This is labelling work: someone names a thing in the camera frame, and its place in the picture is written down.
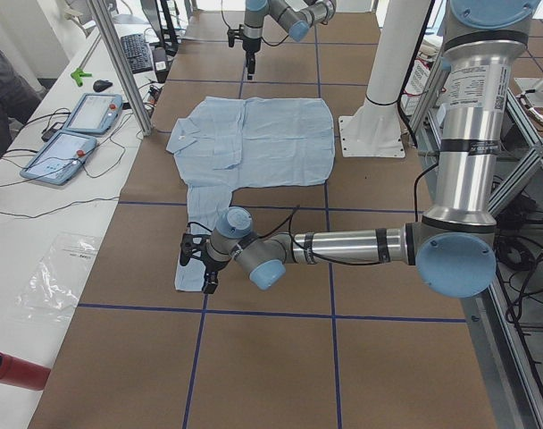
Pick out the wrist black camera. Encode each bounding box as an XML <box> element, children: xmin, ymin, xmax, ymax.
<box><xmin>179</xmin><ymin>222</ymin><xmax>212</xmax><ymax>266</ymax></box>
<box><xmin>227</xmin><ymin>24</ymin><xmax>245</xmax><ymax>48</ymax></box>

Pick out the far blue teach pendant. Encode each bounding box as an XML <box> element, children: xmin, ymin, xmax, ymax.
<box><xmin>63</xmin><ymin>93</ymin><xmax>123</xmax><ymax>136</ymax></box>

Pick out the green plastic tool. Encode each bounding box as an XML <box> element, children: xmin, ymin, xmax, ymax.
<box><xmin>71</xmin><ymin>67</ymin><xmax>92</xmax><ymax>87</ymax></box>

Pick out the clear plastic bag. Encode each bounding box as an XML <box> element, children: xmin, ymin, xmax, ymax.
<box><xmin>8</xmin><ymin>232</ymin><xmax>103</xmax><ymax>325</ymax></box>

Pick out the black computer mouse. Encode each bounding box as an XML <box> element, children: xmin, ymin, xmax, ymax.
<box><xmin>93</xmin><ymin>80</ymin><xmax>113</xmax><ymax>93</ymax></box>

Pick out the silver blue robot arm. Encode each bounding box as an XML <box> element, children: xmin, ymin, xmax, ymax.
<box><xmin>228</xmin><ymin>0</ymin><xmax>337</xmax><ymax>80</ymax></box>
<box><xmin>201</xmin><ymin>1</ymin><xmax>538</xmax><ymax>298</ymax></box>

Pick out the light blue button-up shirt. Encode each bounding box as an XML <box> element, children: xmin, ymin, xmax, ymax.
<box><xmin>165</xmin><ymin>96</ymin><xmax>336</xmax><ymax>294</ymax></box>

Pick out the red cylinder tube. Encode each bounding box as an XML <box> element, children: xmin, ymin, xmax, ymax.
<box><xmin>0</xmin><ymin>352</ymin><xmax>51</xmax><ymax>391</ymax></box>

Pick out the black pendant cable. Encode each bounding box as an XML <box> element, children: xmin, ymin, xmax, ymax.
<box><xmin>0</xmin><ymin>196</ymin><xmax>121</xmax><ymax>220</ymax></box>

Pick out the aluminium side frame rail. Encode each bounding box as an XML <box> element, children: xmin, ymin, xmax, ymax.
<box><xmin>425</xmin><ymin>44</ymin><xmax>543</xmax><ymax>429</ymax></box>

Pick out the blue teach pendant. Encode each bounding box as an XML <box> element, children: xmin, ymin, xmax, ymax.
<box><xmin>63</xmin><ymin>93</ymin><xmax>123</xmax><ymax>136</ymax></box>
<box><xmin>20</xmin><ymin>130</ymin><xmax>97</xmax><ymax>186</ymax></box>

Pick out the black computer keyboard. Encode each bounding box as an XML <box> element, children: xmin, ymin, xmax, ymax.
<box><xmin>120</xmin><ymin>33</ymin><xmax>154</xmax><ymax>74</ymax></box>

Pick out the near blue teach pendant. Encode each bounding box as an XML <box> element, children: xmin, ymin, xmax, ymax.
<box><xmin>20</xmin><ymin>130</ymin><xmax>97</xmax><ymax>186</ymax></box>

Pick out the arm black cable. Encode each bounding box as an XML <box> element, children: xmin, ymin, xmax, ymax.
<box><xmin>253</xmin><ymin>163</ymin><xmax>440</xmax><ymax>267</ymax></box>

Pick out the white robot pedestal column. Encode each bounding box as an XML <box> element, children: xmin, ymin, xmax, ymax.
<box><xmin>364</xmin><ymin>0</ymin><xmax>434</xmax><ymax>108</ymax></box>

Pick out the person in dark clothes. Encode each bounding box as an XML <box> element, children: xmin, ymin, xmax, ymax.
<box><xmin>0</xmin><ymin>50</ymin><xmax>42</xmax><ymax>159</ymax></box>

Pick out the aluminium frame post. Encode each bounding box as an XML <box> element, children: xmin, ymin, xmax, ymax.
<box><xmin>88</xmin><ymin>0</ymin><xmax>153</xmax><ymax>137</ymax></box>

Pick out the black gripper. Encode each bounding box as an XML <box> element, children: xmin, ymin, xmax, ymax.
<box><xmin>242</xmin><ymin>26</ymin><xmax>263</xmax><ymax>80</ymax></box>
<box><xmin>202</xmin><ymin>261</ymin><xmax>227</xmax><ymax>294</ymax></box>

